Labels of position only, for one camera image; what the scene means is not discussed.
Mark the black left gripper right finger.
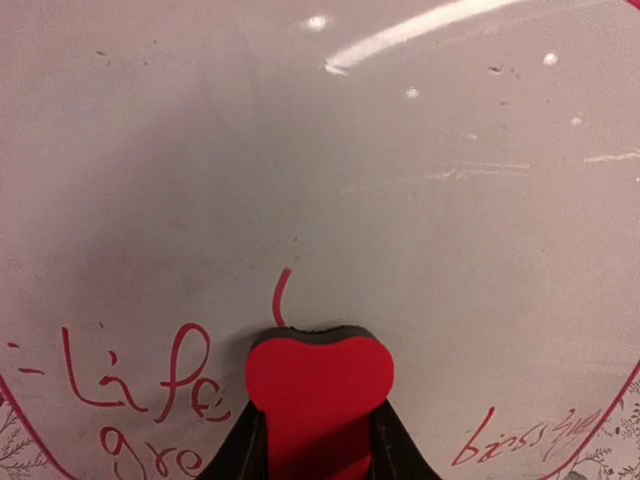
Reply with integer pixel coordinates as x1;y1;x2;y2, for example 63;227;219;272
368;400;441;480

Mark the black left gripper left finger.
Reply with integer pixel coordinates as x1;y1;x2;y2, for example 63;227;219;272
196;401;268;480

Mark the red whiteboard eraser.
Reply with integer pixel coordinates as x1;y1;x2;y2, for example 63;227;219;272
245;325;395;479

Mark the pink framed whiteboard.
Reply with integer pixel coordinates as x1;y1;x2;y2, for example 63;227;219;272
1;1;639;479

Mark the floral patterned table mat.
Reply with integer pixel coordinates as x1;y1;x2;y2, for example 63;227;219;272
1;378;639;479

